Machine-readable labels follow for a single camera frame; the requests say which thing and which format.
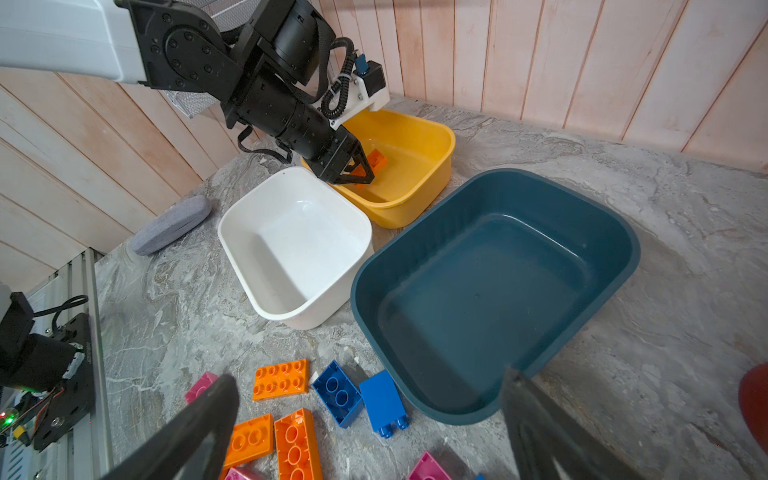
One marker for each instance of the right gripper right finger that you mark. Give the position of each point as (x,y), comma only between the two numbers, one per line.
(547,443)

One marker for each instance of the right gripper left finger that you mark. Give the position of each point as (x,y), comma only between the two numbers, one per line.
(194,444)

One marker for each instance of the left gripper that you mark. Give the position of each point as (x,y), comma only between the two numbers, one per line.
(334,155)

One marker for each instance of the orange lego brick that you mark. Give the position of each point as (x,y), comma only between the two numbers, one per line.
(249,441)
(376,161)

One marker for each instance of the pink lego brick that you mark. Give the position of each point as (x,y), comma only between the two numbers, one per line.
(200,386)

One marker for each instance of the orange lego brick hollow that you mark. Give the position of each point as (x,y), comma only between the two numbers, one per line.
(297,447)

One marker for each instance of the blue lego brick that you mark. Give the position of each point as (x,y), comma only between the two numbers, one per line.
(339,394)
(384,405)

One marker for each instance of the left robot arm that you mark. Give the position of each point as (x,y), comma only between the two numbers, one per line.
(284,71)

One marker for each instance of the yellow plastic bin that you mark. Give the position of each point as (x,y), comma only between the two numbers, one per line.
(418,153)

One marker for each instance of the white plastic bin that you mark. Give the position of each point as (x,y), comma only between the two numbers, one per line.
(295,245)

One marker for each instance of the pink lego brick upturned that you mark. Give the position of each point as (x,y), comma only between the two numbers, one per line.
(427,468)

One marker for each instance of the orange lego plate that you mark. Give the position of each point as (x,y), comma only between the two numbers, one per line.
(280,380)

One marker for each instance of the blue lego brick upright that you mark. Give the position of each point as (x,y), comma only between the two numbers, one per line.
(384,405)

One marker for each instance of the teal plastic bin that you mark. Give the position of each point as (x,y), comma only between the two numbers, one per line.
(499,275)

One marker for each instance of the grey oval pad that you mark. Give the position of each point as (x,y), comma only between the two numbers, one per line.
(171,225)

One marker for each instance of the red pencil cup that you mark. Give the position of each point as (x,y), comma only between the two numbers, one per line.
(753,403)

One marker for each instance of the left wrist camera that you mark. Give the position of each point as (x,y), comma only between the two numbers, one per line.
(366,90)

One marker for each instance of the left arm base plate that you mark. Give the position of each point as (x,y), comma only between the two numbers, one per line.
(51,364)

